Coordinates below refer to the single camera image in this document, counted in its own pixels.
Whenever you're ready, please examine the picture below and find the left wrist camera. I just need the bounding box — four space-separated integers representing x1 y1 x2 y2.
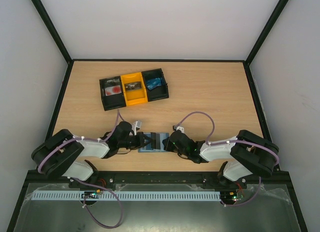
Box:
132 120 142 135

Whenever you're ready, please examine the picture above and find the black VIP card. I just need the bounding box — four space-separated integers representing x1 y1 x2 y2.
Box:
150 132 162 150

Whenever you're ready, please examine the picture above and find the teal card holder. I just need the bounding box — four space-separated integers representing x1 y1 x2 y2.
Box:
138 132 169 153

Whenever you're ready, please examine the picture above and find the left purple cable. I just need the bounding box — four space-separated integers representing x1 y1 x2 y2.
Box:
37 110 123 174

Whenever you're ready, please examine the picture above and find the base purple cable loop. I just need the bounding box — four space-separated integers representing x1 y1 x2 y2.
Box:
81 183 125 228

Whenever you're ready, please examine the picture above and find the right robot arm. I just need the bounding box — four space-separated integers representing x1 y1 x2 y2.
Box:
162 129 279 188

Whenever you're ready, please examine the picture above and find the right black bin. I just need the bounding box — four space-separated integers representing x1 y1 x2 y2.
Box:
141 68 169 102

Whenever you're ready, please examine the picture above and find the black bin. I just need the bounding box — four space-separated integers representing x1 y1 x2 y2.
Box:
141 68 169 102
99 76 126 111

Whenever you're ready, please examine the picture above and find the left black bin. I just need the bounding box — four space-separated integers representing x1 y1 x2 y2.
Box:
99 76 126 111

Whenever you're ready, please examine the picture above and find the blue slotted cable duct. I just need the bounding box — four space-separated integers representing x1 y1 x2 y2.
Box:
31 190 221 202

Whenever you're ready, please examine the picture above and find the black cage frame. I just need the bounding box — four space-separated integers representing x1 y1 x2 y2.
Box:
4 0 311 232

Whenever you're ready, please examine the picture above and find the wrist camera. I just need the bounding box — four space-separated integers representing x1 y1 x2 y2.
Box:
172 125 185 134
132 120 142 135

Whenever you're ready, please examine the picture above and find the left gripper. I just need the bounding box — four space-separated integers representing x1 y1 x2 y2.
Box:
118 131 153 150

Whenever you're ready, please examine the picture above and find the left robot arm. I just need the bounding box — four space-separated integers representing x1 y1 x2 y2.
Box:
31 121 154 181

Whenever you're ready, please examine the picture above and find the red white card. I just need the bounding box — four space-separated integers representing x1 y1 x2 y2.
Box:
102 85 122 96

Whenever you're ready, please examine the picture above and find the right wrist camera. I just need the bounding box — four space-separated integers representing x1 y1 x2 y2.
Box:
172 125 185 134

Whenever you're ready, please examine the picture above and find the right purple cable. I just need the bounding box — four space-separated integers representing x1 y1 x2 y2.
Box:
176 111 280 168

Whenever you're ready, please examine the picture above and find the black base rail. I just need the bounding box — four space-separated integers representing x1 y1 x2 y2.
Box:
23 170 293 191

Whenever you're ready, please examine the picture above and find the yellow bin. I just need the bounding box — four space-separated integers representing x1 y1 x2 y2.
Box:
120 72 148 107

